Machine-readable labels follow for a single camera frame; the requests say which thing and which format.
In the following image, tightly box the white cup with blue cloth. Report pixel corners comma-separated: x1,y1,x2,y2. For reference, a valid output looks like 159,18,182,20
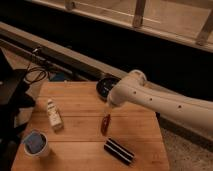
22,130,50,157

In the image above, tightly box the white small bottle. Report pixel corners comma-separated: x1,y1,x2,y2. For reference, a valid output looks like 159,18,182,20
47,99,63,131

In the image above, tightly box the red pepper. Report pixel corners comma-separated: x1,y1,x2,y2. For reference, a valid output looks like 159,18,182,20
101,114,111,136

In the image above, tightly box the black round bowl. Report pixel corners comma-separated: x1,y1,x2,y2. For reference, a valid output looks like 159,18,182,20
96,77,119,101

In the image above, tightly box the black cable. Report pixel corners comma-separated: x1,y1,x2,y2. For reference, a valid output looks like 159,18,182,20
23,46,53,85

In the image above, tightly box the black equipment on left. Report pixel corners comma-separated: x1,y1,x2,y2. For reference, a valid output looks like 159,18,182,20
0,48,35,171

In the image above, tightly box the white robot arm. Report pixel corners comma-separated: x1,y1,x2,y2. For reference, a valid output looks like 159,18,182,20
107,70,213,133

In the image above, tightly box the black white striped block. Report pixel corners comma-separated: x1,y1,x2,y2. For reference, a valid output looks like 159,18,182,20
104,138,135,165

